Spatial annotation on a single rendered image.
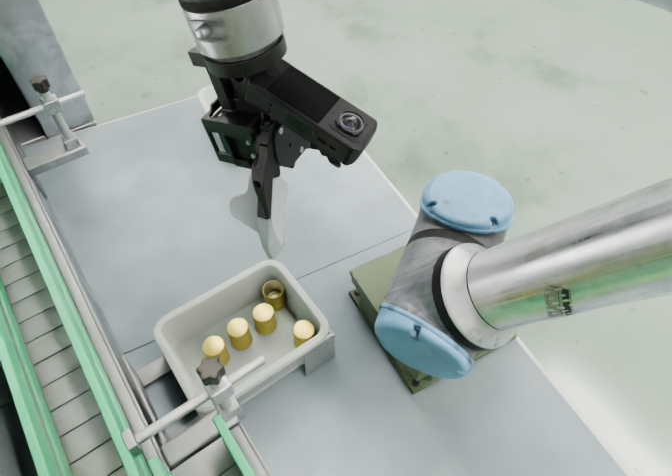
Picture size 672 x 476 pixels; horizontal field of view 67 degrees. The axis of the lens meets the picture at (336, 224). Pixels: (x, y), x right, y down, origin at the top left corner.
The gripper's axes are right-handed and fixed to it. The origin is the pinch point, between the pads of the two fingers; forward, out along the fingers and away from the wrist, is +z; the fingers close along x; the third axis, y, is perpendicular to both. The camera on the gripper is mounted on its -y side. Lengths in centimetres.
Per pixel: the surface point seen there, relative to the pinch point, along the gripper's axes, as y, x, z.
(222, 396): 4.7, 18.7, 13.0
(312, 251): 17.8, -16.2, 32.1
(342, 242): 13.9, -20.7, 32.9
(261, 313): 15.1, 2.0, 25.7
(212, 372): 4.0, 18.3, 7.7
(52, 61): 78, -23, 3
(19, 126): 95, -16, 17
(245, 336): 15.6, 6.2, 26.4
